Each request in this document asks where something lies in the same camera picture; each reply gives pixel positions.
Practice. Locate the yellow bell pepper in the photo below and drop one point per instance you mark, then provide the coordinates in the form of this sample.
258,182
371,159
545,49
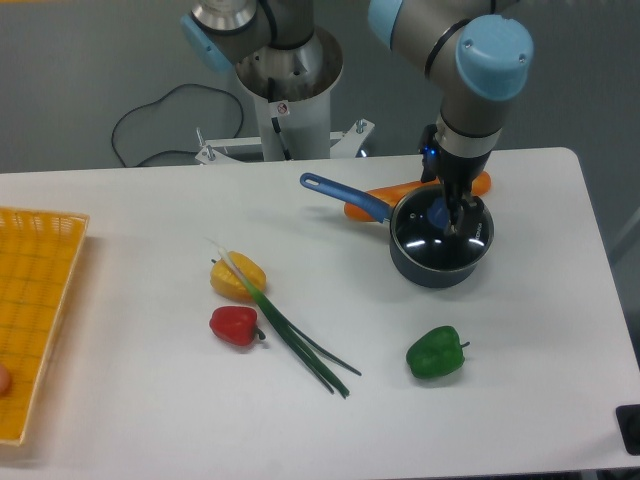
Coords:
227,284

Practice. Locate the green bell pepper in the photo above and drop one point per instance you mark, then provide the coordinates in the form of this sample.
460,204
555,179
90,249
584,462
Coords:
436,354

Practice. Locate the glass lid blue knob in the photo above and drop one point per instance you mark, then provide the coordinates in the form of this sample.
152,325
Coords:
419,238

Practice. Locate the orange carrot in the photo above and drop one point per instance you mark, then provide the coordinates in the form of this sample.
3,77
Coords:
393,194

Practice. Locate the pink object in basket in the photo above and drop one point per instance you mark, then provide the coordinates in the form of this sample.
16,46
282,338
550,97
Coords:
5,380

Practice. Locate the yellow woven basket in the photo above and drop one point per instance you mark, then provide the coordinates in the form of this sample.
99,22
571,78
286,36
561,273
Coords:
39,252

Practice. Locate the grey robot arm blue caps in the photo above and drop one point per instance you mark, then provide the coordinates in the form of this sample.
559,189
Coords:
477,57

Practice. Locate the red bell pepper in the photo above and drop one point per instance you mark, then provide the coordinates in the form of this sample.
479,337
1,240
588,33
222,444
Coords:
236,325

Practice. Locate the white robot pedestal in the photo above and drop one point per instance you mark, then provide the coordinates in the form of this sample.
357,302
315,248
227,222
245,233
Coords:
291,91

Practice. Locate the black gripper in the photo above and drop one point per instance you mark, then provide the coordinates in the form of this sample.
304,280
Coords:
464,173

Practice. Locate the green onion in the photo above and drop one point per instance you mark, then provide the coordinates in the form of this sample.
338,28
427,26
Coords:
312,355

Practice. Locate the dark blue saucepan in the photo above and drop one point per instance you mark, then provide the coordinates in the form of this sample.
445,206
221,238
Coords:
382,212

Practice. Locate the black corner object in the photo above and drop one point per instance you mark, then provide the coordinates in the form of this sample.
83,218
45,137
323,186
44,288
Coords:
628,417

